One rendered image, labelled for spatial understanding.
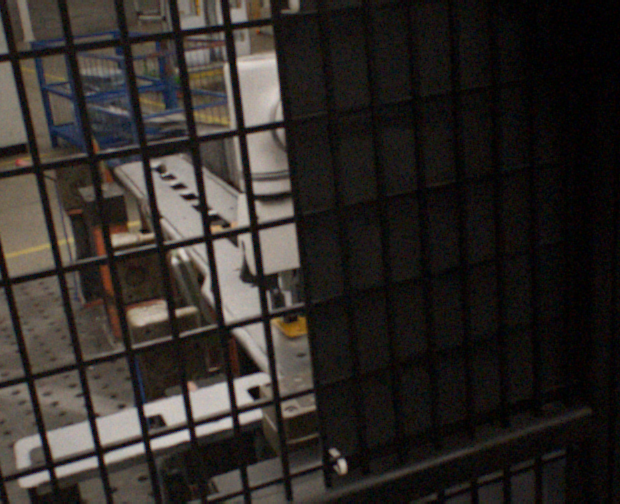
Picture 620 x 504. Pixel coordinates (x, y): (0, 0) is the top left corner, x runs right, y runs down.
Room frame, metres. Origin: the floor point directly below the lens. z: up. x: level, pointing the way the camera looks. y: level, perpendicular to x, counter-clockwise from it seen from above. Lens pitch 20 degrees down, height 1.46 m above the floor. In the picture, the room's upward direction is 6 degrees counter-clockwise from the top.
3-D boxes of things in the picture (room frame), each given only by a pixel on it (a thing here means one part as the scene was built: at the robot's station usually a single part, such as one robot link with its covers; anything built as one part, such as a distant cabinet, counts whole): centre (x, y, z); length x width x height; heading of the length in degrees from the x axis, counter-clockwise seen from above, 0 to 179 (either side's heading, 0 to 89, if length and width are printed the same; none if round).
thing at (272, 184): (1.02, 0.03, 1.20); 0.09 x 0.08 x 0.03; 110
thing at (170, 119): (6.15, 0.99, 0.47); 1.20 x 0.80 x 0.95; 31
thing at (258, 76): (1.02, 0.03, 1.28); 0.09 x 0.08 x 0.13; 47
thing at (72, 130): (7.40, 1.62, 0.48); 1.20 x 0.80 x 0.95; 28
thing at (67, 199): (1.97, 0.52, 0.88); 0.15 x 0.11 x 0.36; 110
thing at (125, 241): (1.36, 0.29, 0.87); 0.12 x 0.09 x 0.35; 110
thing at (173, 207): (1.50, 0.16, 1.00); 1.38 x 0.22 x 0.02; 20
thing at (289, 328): (1.02, 0.03, 1.01); 0.08 x 0.04 x 0.01; 20
